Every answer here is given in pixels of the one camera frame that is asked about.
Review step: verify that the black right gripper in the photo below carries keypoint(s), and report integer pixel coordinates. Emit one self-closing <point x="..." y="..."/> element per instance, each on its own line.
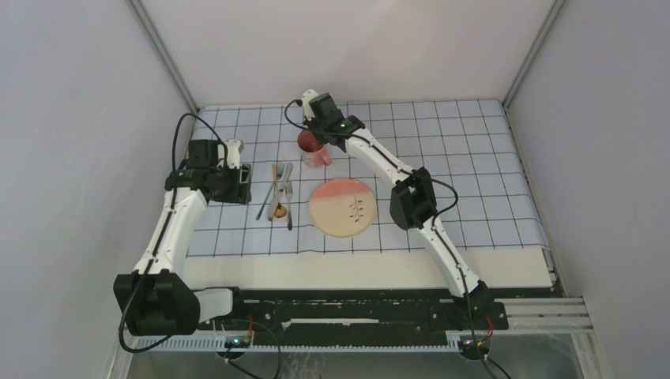
<point x="313" y="121"/>

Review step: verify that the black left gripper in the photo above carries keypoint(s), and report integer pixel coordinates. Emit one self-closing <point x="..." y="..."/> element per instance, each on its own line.
<point x="233" y="197"/>

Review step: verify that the iridescent rainbow fork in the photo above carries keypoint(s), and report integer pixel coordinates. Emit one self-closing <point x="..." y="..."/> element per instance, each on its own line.
<point x="278" y="169"/>

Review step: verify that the pink patterned mug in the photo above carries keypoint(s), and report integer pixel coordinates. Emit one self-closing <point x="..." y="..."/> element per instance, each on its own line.
<point x="313" y="153"/>

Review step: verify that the cream pink branch plate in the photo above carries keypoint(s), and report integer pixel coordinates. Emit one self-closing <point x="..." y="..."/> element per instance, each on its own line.
<point x="342" y="207"/>

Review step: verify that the white checked tablecloth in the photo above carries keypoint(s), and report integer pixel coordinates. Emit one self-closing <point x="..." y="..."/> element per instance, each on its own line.
<point x="466" y="144"/>

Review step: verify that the metal cutlery piece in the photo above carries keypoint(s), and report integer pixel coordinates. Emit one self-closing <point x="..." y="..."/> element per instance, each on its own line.
<point x="288" y="171"/>

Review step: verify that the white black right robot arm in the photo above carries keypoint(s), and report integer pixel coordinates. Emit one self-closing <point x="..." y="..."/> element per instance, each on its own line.
<point x="413" y="204"/>

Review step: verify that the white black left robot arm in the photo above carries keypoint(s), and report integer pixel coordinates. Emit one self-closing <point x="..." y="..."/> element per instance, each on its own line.
<point x="154" y="298"/>

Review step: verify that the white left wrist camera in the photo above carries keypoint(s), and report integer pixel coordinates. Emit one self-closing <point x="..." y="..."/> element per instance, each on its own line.
<point x="233" y="155"/>

